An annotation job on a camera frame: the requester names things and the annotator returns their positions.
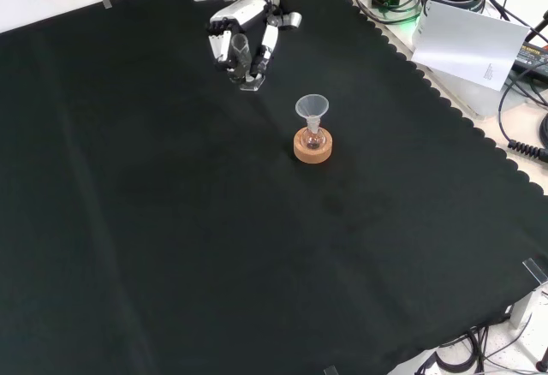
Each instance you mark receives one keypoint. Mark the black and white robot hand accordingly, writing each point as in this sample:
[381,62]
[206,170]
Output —
[246,9]

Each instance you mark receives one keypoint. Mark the clear tape strip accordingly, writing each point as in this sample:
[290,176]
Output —
[535,270]
[330,370]

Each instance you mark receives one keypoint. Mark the round-bottom glass flask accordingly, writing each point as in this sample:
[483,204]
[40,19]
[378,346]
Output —
[313,139]

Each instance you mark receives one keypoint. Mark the pale board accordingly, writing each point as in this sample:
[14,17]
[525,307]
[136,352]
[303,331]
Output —
[466,45]

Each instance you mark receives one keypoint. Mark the clear graduated cylinder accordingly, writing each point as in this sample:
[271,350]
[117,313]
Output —
[252,86]

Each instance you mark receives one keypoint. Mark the clear plastic funnel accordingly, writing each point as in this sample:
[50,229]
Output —
[311,107]

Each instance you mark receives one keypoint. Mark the black bench cloth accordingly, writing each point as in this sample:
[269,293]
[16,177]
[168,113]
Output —
[257,242]

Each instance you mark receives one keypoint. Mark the white box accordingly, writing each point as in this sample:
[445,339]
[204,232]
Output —
[479,101]

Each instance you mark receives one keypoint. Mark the black power adapter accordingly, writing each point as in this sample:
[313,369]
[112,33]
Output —
[533,59]

